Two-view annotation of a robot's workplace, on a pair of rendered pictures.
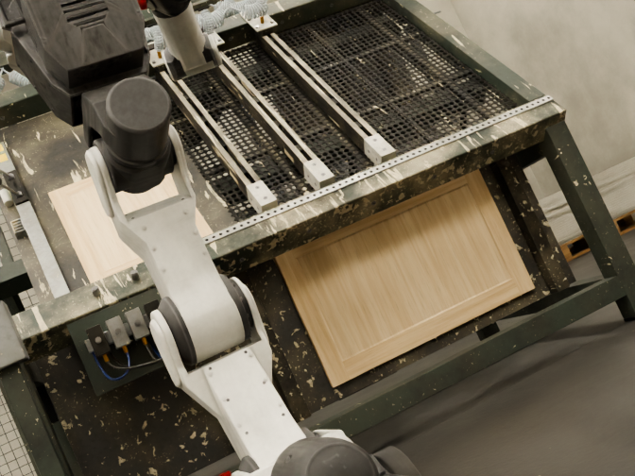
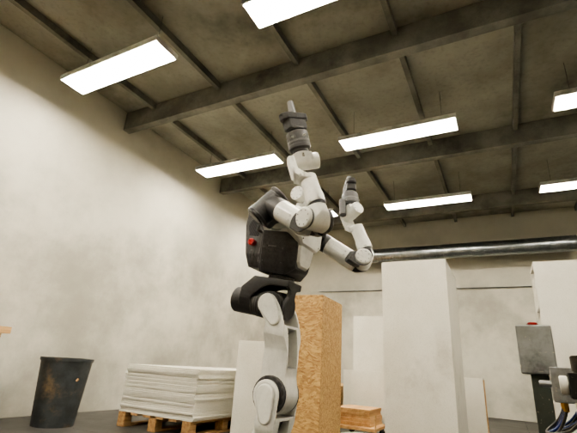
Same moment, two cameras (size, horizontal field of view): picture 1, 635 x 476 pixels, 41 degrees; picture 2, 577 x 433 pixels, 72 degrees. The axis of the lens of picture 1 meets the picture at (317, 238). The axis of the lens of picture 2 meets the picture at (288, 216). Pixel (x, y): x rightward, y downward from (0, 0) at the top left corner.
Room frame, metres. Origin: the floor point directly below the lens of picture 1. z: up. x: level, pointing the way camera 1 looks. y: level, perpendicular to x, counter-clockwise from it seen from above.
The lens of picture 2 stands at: (2.99, -0.86, 0.72)
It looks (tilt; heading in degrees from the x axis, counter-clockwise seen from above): 20 degrees up; 139
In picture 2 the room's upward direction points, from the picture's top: 4 degrees clockwise
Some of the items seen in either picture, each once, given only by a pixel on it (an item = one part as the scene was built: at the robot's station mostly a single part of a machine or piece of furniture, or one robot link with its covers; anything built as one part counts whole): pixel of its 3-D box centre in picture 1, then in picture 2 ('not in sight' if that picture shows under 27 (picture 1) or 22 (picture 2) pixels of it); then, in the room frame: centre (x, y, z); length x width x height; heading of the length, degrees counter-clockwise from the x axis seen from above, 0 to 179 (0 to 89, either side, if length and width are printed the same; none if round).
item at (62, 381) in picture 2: not in sight; (60, 390); (-2.00, 0.42, 0.33); 0.52 x 0.52 x 0.65
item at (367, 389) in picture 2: not in sight; (379, 399); (-0.64, 4.15, 0.36); 0.80 x 0.58 x 0.72; 111
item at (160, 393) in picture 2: not in sight; (224, 394); (-1.77, 2.33, 0.31); 2.46 x 1.04 x 0.63; 111
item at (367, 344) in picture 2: not in sight; (381, 344); (-0.63, 4.19, 1.08); 0.80 x 0.58 x 0.72; 111
